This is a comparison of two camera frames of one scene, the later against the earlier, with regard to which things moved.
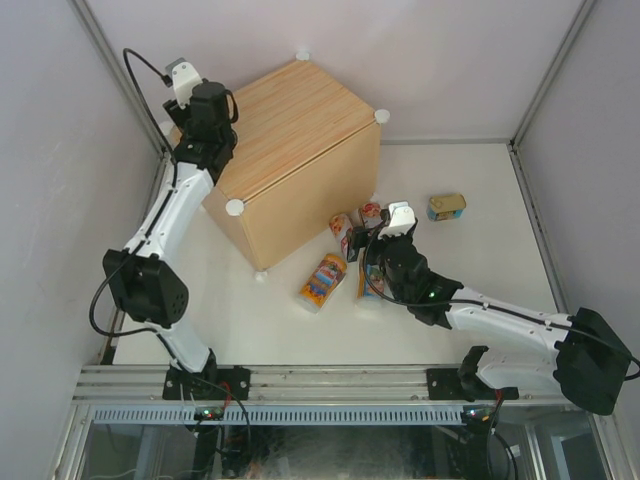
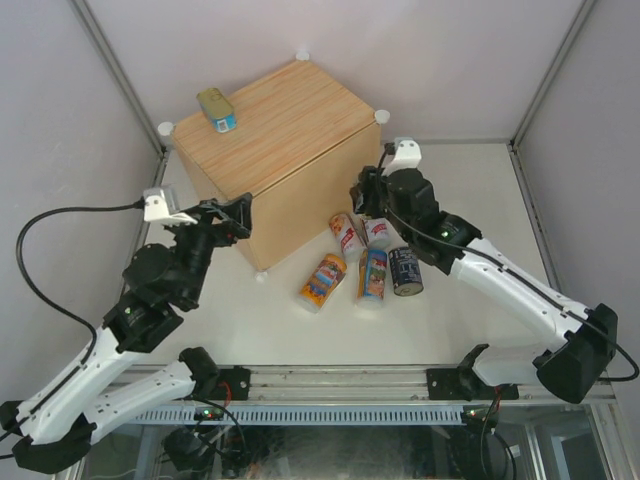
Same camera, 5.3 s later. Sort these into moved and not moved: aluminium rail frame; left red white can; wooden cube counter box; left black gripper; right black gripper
Moved: left black gripper; right black gripper
Not moved: wooden cube counter box; aluminium rail frame; left red white can
